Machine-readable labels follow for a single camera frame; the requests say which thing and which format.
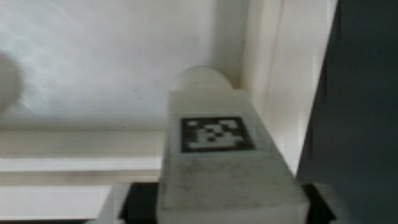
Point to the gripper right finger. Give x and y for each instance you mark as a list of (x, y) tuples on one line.
[(327, 208)]

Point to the white table leg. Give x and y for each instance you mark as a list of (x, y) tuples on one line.
[(226, 182)]

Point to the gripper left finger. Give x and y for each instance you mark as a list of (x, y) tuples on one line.
[(130, 204)]

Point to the white square table top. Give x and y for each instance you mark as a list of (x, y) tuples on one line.
[(93, 54)]

